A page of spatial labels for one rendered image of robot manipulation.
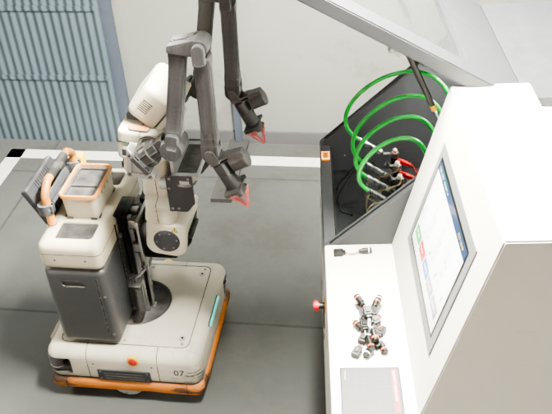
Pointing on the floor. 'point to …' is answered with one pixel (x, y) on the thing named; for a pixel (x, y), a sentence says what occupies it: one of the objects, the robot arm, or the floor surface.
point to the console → (487, 259)
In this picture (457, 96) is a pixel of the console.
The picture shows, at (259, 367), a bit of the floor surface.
